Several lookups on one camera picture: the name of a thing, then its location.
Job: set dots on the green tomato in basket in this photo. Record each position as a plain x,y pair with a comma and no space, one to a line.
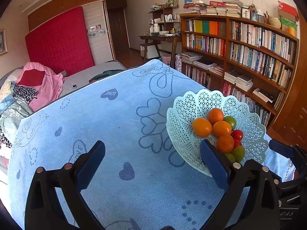
230,120

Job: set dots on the red cherry tomato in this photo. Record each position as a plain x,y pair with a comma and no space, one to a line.
237,143
237,134

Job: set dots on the top orange mandarin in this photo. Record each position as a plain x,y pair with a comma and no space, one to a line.
215,115

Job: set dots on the lower orange mandarin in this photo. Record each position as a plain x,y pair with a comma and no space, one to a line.
225,144

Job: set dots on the white lattice fruit basket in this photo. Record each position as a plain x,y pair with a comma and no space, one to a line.
187,108

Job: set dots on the small wooden desk shelf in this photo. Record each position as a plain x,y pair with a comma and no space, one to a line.
164,16

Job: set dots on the dark wooden door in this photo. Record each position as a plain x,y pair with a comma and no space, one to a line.
116,16

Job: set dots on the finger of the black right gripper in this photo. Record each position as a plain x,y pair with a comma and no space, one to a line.
281,148

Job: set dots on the yellow-green tomato in basket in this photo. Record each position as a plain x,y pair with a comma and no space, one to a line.
231,157

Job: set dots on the wooden bookshelf with books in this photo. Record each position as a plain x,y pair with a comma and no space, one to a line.
231,48

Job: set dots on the pile of clothes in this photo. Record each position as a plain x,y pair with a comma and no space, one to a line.
15,101

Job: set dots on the green tomato with stem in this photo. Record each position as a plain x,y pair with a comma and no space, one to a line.
238,153

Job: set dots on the orange tomato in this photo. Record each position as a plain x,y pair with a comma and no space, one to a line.
201,127

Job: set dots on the red upright mattress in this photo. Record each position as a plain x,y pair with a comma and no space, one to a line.
61,43

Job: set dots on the light blue towel cloth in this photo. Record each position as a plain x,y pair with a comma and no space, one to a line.
151,174

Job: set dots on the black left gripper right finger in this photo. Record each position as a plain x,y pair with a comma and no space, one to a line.
250,199

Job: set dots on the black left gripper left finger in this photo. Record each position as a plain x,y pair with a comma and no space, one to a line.
43,209

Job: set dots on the orange mandarin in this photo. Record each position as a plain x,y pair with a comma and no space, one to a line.
225,144
221,128
215,115

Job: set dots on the pink blanket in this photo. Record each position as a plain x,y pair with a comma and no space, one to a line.
50,89

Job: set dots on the wooden desk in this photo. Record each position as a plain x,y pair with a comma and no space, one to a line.
174,40

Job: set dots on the framed wedding photo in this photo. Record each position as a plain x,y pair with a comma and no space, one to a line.
3,44

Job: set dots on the middle orange mandarin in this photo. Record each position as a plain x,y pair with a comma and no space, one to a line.
221,128

